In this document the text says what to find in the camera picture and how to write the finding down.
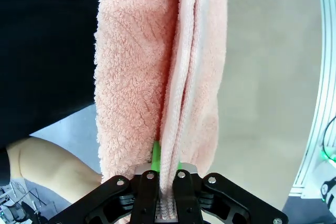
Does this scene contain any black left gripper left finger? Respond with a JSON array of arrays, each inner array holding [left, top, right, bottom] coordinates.
[[47, 141, 161, 224]]

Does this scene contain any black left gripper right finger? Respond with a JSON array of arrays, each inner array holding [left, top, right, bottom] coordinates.
[[172, 162, 288, 224]]

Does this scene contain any pink terry towel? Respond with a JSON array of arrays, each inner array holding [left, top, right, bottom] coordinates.
[[93, 0, 228, 221]]

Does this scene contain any person's right forearm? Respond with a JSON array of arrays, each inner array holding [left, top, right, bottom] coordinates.
[[5, 136, 103, 205]]

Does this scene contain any person's black t-shirt torso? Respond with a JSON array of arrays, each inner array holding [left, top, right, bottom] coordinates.
[[0, 0, 103, 187]]

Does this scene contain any aluminium frame rail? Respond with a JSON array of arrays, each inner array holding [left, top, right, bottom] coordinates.
[[288, 0, 336, 200]]

